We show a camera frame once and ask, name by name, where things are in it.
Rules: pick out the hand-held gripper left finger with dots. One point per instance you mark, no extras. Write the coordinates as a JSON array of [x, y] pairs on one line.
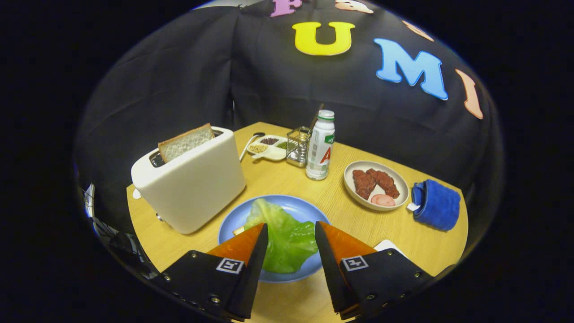
[[253, 278]]

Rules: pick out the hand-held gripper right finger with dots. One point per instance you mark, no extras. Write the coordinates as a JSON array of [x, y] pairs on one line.
[[329, 278]]

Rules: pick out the green lettuce leaf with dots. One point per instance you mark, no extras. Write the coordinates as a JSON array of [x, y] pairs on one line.
[[287, 242]]

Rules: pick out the toasted bread slice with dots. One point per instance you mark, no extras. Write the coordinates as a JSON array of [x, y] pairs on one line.
[[186, 142]]

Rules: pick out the white bread slice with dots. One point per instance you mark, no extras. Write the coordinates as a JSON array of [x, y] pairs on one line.
[[238, 230]]

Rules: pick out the white square plate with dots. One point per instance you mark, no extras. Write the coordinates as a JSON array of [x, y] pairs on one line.
[[387, 245]]

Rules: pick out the blue round plate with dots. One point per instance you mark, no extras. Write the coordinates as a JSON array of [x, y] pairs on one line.
[[296, 207]]

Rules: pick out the pink ham slice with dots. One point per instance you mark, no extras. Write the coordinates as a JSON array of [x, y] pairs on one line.
[[382, 200]]

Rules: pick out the brown cooked meat piece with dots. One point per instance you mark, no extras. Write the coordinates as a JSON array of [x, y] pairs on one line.
[[385, 181], [363, 184]]

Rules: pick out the cream white toaster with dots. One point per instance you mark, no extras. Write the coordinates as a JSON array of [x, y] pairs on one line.
[[193, 188]]

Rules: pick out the beige round plate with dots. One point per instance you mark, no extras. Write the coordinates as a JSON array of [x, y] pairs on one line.
[[401, 186]]

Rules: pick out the white divided condiment dish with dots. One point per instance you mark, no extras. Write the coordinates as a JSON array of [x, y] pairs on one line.
[[273, 154]]

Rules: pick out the white plastic drink bottle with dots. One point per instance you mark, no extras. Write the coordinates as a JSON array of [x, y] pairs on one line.
[[319, 152]]

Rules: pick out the blue folded towel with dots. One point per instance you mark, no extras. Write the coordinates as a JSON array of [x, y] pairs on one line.
[[437, 206]]

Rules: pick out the brown wooden chopstick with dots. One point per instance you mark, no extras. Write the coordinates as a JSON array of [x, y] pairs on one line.
[[315, 117]]

